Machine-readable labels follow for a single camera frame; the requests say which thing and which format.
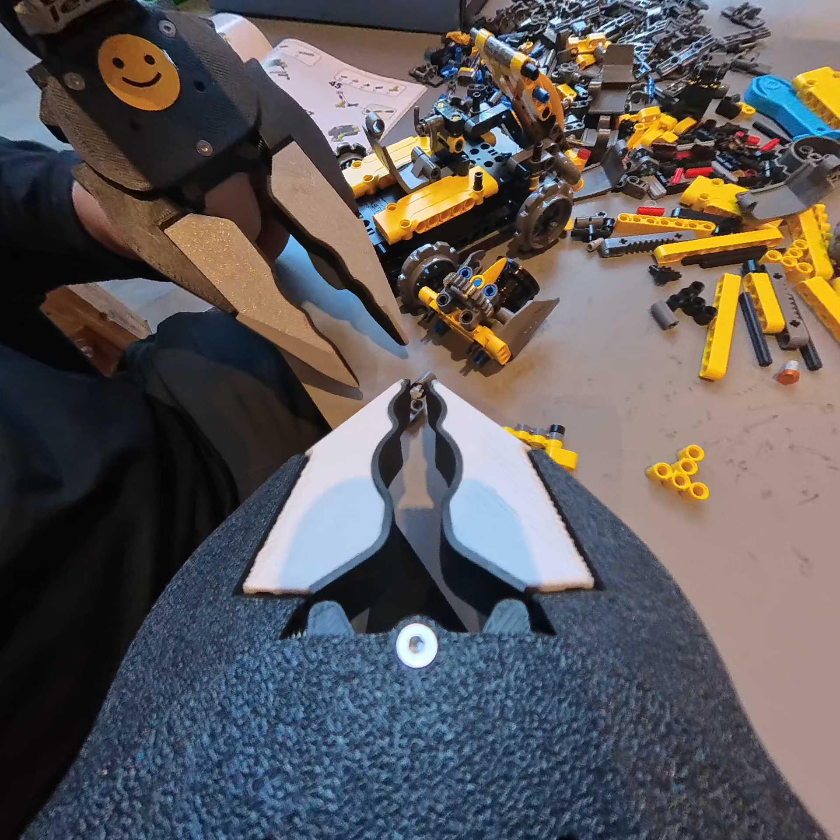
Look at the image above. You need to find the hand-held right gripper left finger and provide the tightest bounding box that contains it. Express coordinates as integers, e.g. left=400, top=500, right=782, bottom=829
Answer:
left=243, top=381, right=418, bottom=615

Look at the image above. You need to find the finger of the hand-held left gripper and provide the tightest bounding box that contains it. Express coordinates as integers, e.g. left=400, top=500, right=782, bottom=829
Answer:
left=163, top=210, right=362, bottom=392
left=267, top=137, right=412, bottom=346

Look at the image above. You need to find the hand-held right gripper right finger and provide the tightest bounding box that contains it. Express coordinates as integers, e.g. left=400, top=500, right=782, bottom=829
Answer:
left=420, top=381, right=597, bottom=610

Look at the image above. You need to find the small yellow toy beam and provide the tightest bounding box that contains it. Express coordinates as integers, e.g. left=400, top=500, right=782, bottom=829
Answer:
left=506, top=423, right=580, bottom=471

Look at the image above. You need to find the white instruction booklet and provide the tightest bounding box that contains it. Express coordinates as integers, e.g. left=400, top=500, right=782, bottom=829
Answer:
left=210, top=14, right=429, bottom=148

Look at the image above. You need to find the thin grey axle rod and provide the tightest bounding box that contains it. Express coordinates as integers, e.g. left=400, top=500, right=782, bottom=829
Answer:
left=407, top=373, right=437, bottom=421

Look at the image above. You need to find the small yellow angled connector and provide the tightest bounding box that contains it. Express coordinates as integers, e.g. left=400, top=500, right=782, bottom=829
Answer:
left=645, top=443, right=714, bottom=504

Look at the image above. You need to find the pile of toy parts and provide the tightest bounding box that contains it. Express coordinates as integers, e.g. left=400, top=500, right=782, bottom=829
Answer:
left=414, top=0, right=840, bottom=384

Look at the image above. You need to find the grey desk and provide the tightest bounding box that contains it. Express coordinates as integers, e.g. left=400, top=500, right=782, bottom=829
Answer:
left=210, top=0, right=840, bottom=828

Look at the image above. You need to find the person's left hand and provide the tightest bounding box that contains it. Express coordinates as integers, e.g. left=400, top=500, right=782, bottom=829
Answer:
left=69, top=182, right=139, bottom=261

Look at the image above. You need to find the yellow black toy vehicle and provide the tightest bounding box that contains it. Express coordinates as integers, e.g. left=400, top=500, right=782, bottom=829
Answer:
left=335, top=27, right=586, bottom=266

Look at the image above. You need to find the yellow grey wheel assembly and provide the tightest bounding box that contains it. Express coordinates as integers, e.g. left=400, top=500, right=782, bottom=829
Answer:
left=397, top=243, right=560, bottom=376

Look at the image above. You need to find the dark blue cardboard box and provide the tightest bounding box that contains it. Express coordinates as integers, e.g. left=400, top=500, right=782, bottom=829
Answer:
left=243, top=0, right=489, bottom=35

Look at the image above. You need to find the person's black top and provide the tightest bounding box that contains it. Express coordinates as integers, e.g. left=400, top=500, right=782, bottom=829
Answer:
left=0, top=263, right=283, bottom=821

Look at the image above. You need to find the blue brick separator tool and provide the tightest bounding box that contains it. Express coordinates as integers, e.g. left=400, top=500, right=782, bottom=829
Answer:
left=743, top=73, right=840, bottom=141

